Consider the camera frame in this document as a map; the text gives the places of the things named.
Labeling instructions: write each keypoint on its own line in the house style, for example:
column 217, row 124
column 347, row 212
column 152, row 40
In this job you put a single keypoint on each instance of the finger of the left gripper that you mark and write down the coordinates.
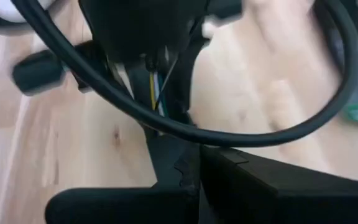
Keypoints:
column 37, row 71
column 180, row 84

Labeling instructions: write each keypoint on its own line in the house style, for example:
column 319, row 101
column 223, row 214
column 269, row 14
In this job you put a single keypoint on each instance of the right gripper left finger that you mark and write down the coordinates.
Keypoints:
column 120, row 208

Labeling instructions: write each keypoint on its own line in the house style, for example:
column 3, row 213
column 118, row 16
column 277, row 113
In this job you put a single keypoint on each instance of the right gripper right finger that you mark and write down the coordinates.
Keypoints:
column 291, row 202

